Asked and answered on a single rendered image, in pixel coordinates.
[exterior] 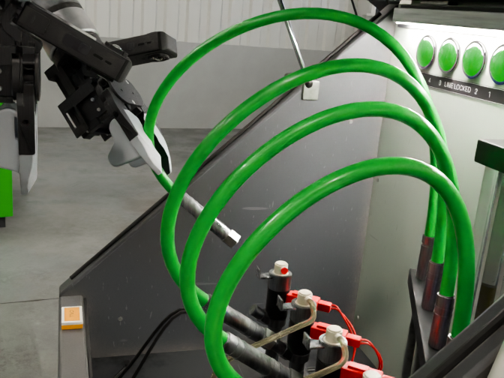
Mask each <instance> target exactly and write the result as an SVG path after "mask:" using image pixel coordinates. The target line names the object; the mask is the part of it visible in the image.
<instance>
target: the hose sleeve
mask: <svg viewBox="0 0 504 378"><path fill-rule="evenodd" d="M180 206H181V207H182V208H183V209H185V210H186V211H187V212H188V213H190V214H191V215H193V216H194V217H195V218H196V219H197V218H198V217H199V215H200V213H201V211H202V210H203V208H204V207H203V206H201V205H200V204H199V203H198V202H197V201H196V200H195V199H194V198H193V197H191V196H189V195H188V194H187V193H185V194H184V196H183V199H182V201H181V204H180ZM210 231H212V232H213V233H214V234H215V235H216V236H218V237H219V238H220V239H225V238H226V237H227V236H228V235H229V233H230V228H229V227H227V226H226V225H225V224H224V223H222V222H221V221H220V220H219V219H217V218H216V219H215V221H214V223H213V224H212V225H211V228H210Z"/></svg>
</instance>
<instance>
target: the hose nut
mask: <svg viewBox="0 0 504 378"><path fill-rule="evenodd" d="M240 237H241V236H240V235H239V234H237V233H236V232H235V231H233V230H232V229H231V230H230V233H229V235H228V236H227V237H226V238H225V239H223V240H222V242H224V243H225V244H226V245H228V246H229V247H230V248H232V247H233V246H234V245H236V244H237V243H238V242H239V239H240Z"/></svg>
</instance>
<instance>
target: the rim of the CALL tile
mask: <svg viewBox="0 0 504 378"><path fill-rule="evenodd" d="M78 307H79V317H80V320H77V321H65V308H78ZM79 324H83V310H82V306H75V307H62V308H61V325H62V326H67V325H79Z"/></svg>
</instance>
